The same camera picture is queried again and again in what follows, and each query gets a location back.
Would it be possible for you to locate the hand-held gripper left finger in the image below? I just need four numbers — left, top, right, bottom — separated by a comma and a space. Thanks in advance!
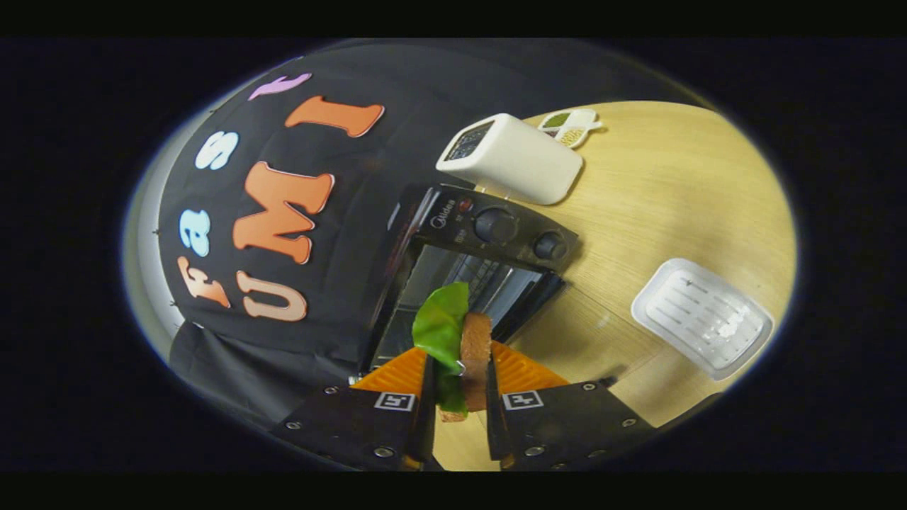
273, 346, 438, 472

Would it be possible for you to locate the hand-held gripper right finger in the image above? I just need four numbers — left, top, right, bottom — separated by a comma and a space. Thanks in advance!
485, 340, 658, 472

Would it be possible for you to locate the bread and lettuce sandwich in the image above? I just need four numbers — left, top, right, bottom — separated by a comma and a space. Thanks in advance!
412, 281, 494, 424

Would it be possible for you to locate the black toaster oven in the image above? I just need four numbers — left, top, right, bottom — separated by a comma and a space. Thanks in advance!
358, 183, 580, 376

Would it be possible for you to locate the white slot toaster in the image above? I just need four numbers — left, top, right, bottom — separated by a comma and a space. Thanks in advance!
435, 113, 585, 207

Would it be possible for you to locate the black backdrop cloth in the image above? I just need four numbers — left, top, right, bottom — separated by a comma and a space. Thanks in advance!
157, 39, 681, 429

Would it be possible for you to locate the white plastic tray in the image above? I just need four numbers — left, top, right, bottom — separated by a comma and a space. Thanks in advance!
630, 257, 775, 383

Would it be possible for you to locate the white divided spice dish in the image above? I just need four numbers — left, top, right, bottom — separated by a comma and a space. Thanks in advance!
536, 108, 604, 150

